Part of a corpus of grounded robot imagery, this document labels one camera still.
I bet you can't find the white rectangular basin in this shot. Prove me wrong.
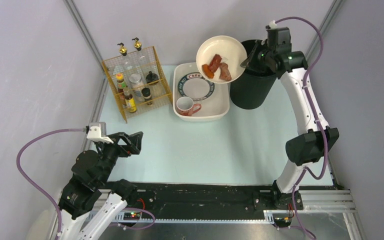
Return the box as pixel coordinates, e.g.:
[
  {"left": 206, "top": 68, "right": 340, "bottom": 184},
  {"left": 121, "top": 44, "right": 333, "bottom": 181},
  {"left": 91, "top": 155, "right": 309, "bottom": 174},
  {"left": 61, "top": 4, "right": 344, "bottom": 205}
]
[{"left": 172, "top": 62, "right": 230, "bottom": 122}]

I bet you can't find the clear glass oil bottle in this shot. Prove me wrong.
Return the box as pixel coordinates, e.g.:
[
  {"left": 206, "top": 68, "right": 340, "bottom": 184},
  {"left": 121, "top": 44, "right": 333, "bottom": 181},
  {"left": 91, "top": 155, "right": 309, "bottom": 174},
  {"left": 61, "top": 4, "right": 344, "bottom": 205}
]
[{"left": 132, "top": 37, "right": 158, "bottom": 77}]

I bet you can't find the aluminium frame post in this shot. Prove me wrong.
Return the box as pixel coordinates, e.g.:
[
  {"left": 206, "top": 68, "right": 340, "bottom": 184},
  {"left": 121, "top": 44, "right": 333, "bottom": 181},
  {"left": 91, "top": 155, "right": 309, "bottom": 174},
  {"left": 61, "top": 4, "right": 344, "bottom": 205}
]
[
  {"left": 304, "top": 0, "right": 345, "bottom": 61},
  {"left": 63, "top": 0, "right": 105, "bottom": 74}
]

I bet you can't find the black trash bin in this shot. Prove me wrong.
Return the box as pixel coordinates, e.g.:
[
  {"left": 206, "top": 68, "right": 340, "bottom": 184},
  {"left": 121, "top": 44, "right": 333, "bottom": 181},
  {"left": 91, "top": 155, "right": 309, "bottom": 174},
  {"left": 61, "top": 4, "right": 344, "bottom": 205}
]
[{"left": 229, "top": 39, "right": 277, "bottom": 110}]

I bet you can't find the aluminium frame post left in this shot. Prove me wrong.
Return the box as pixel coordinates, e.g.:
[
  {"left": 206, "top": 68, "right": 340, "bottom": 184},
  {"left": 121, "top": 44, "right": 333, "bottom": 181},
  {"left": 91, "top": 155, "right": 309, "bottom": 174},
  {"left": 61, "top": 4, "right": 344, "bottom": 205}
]
[{"left": 63, "top": 0, "right": 105, "bottom": 74}]

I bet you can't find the red sausage piece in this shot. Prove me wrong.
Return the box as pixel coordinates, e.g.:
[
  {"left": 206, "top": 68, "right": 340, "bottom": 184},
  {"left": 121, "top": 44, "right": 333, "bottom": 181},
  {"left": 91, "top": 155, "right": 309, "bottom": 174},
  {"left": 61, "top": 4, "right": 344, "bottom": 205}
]
[{"left": 202, "top": 54, "right": 222, "bottom": 79}]

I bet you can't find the pink ceramic mug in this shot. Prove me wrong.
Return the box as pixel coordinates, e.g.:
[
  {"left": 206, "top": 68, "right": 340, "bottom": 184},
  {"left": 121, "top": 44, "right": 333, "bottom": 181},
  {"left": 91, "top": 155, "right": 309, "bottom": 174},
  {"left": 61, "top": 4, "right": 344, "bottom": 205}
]
[{"left": 175, "top": 96, "right": 202, "bottom": 117}]

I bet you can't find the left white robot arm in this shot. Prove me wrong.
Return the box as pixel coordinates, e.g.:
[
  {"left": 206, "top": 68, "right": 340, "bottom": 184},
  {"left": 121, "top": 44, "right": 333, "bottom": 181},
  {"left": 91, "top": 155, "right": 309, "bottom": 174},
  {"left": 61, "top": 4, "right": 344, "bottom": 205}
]
[{"left": 58, "top": 127, "right": 144, "bottom": 240}]

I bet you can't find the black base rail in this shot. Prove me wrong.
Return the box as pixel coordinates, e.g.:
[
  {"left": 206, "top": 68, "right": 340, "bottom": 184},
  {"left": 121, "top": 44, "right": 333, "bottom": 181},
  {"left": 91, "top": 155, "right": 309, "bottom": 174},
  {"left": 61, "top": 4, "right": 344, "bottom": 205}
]
[{"left": 105, "top": 181, "right": 304, "bottom": 221}]

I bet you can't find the yellow label sauce bottle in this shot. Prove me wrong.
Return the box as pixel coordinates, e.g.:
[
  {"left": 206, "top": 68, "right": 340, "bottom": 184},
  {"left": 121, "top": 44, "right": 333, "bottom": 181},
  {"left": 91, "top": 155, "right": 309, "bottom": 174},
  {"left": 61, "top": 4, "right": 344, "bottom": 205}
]
[{"left": 123, "top": 87, "right": 137, "bottom": 113}]

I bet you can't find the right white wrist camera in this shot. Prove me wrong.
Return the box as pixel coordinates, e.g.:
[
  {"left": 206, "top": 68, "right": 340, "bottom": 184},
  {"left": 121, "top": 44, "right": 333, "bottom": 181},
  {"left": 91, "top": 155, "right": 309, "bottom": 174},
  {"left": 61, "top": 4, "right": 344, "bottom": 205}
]
[{"left": 266, "top": 20, "right": 277, "bottom": 29}]

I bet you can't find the brown meat piece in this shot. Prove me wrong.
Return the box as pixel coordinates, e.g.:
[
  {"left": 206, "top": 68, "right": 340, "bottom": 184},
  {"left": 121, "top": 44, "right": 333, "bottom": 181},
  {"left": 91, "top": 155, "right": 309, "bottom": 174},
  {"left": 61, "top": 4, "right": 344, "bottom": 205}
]
[{"left": 219, "top": 62, "right": 232, "bottom": 82}]

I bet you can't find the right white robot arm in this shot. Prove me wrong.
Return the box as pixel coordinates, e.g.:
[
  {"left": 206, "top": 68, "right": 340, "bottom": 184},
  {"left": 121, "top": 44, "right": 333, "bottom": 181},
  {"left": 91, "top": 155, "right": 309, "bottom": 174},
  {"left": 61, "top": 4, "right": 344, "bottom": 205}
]
[{"left": 241, "top": 26, "right": 339, "bottom": 194}]

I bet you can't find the black lid spice jar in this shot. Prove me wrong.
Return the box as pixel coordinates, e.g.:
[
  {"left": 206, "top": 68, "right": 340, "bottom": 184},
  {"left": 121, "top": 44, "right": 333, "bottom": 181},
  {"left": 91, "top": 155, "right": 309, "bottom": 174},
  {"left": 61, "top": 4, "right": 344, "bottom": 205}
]
[{"left": 145, "top": 71, "right": 162, "bottom": 98}]

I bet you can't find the red label sauce bottle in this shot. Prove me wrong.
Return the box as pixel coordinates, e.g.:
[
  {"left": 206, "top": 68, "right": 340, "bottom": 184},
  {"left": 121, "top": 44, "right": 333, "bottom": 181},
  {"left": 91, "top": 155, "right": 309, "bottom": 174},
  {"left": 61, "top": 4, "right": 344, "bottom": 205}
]
[{"left": 115, "top": 73, "right": 128, "bottom": 93}]

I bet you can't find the blue rimmed plate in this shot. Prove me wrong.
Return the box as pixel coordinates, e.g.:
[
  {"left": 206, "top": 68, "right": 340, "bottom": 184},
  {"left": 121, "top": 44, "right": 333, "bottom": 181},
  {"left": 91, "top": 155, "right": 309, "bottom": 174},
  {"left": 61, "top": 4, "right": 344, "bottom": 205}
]
[{"left": 177, "top": 72, "right": 215, "bottom": 102}]

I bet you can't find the aluminium frame post right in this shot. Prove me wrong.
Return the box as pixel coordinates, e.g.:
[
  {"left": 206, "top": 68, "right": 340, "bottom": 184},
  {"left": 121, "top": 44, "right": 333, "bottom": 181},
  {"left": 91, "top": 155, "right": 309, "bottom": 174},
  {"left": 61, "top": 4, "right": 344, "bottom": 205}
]
[{"left": 304, "top": 0, "right": 345, "bottom": 61}]

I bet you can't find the small black cap jar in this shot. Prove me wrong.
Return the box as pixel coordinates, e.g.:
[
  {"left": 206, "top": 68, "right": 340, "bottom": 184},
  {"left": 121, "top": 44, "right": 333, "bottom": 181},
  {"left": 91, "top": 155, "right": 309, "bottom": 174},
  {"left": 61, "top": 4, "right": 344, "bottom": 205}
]
[{"left": 141, "top": 87, "right": 153, "bottom": 106}]

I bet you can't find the yellow wire basket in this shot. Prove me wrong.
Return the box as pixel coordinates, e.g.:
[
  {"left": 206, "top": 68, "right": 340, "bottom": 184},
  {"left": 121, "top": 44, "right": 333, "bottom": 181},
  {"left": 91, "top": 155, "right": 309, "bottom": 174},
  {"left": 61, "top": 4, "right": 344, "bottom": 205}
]
[{"left": 101, "top": 46, "right": 173, "bottom": 122}]

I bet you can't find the white lid spice jar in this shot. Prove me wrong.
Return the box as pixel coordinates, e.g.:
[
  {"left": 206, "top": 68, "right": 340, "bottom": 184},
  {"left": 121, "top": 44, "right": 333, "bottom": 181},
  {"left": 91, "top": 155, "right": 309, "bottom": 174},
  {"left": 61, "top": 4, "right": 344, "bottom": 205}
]
[{"left": 128, "top": 73, "right": 145, "bottom": 102}]

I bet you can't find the cream round plate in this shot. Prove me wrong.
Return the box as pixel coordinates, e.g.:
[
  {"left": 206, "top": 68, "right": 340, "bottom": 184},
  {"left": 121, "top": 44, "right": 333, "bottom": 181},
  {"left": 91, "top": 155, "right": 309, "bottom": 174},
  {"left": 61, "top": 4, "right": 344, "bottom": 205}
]
[{"left": 195, "top": 35, "right": 247, "bottom": 84}]

